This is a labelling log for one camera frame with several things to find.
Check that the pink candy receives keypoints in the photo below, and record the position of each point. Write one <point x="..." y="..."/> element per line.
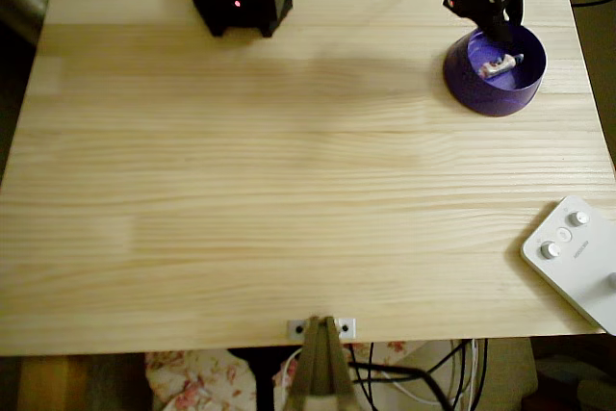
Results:
<point x="498" y="68"/>

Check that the purple bowl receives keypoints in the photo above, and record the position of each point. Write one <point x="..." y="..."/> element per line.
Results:
<point x="495" y="103"/>

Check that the white control box with knobs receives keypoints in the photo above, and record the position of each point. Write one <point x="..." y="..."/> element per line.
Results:
<point x="587" y="276"/>

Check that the table clamp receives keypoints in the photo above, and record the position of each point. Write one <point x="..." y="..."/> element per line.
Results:
<point x="320" y="367"/>

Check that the black stand pole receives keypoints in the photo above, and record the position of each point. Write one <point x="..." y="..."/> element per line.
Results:
<point x="264" y="382"/>

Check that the floral cushion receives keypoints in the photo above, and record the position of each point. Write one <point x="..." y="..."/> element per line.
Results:
<point x="202" y="377"/>

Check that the white screw bracket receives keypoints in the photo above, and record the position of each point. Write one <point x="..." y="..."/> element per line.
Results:
<point x="294" y="329"/>

